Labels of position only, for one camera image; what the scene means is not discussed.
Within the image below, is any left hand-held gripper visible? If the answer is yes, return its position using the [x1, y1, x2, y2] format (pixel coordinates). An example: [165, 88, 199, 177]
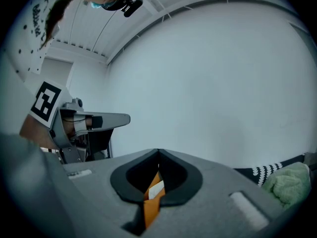
[29, 81, 131, 165]

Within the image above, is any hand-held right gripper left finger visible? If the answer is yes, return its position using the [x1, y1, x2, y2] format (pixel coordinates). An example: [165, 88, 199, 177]
[61, 148, 159, 238]

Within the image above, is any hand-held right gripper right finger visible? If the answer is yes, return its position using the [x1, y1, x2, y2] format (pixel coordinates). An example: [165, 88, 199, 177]
[145, 148, 285, 238]

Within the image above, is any person's left forearm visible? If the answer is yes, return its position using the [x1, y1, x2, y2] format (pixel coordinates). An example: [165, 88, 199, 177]
[19, 114, 60, 150]

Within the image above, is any person's left hand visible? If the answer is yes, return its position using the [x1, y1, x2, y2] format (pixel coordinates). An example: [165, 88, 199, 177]
[62, 116, 88, 144]

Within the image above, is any black white patterned pillow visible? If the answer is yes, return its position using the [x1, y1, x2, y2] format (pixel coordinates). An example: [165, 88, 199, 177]
[233, 154, 306, 187]

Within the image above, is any white door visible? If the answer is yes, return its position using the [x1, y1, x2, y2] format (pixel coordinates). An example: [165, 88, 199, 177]
[41, 57, 75, 90]

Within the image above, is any green fluffy blanket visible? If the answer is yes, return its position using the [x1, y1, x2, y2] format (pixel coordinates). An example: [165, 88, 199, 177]
[261, 162, 312, 211]

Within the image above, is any person's white dotted shirt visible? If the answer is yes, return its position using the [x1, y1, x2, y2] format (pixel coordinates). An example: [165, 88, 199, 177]
[3, 0, 78, 84]

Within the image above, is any blue face mask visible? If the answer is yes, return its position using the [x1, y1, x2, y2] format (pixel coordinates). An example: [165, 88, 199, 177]
[90, 0, 117, 9]

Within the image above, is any grey ceiling rail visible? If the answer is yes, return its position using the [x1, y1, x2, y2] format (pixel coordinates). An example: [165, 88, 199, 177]
[106, 0, 302, 66]

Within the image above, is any black head-mounted camera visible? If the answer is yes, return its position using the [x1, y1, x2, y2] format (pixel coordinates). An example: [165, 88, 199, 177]
[101, 0, 144, 18]

